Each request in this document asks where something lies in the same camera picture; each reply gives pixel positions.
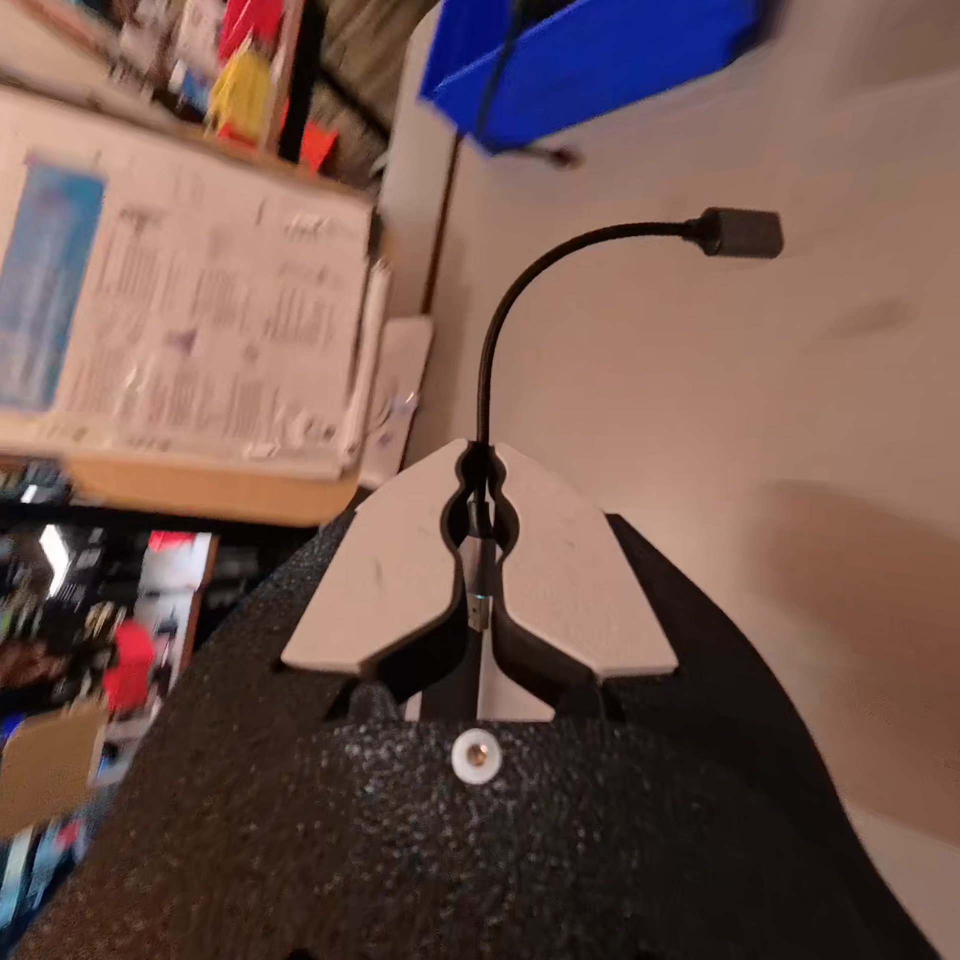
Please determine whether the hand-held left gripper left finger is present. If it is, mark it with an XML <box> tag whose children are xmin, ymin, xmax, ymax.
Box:
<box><xmin>279</xmin><ymin>438</ymin><xmax>481</xmax><ymax>680</ymax></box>

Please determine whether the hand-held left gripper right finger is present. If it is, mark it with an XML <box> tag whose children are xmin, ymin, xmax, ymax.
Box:
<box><xmin>491</xmin><ymin>441</ymin><xmax>681</xmax><ymax>682</ymax></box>

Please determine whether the black usb cable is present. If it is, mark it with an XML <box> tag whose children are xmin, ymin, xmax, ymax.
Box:
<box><xmin>463</xmin><ymin>207</ymin><xmax>786</xmax><ymax>633</ymax></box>

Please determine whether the cluttered storage shelf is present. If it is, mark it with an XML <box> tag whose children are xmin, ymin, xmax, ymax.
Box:
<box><xmin>0</xmin><ymin>465</ymin><xmax>220</xmax><ymax>909</ymax></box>

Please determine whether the cardboard box with paper label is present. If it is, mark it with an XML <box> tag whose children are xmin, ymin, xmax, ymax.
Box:
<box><xmin>0</xmin><ymin>81</ymin><xmax>393</xmax><ymax>528</ymax></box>

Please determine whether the brown cardboard box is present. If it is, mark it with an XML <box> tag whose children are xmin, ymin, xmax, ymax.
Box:
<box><xmin>0</xmin><ymin>703</ymin><xmax>108</xmax><ymax>835</ymax></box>

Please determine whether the thin black cable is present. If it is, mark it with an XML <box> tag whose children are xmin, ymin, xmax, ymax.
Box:
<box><xmin>471</xmin><ymin>0</ymin><xmax>580</xmax><ymax>168</ymax></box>

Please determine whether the blue plastic bin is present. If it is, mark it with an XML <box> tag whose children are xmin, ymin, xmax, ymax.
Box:
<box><xmin>418</xmin><ymin>0</ymin><xmax>775</xmax><ymax>156</ymax></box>

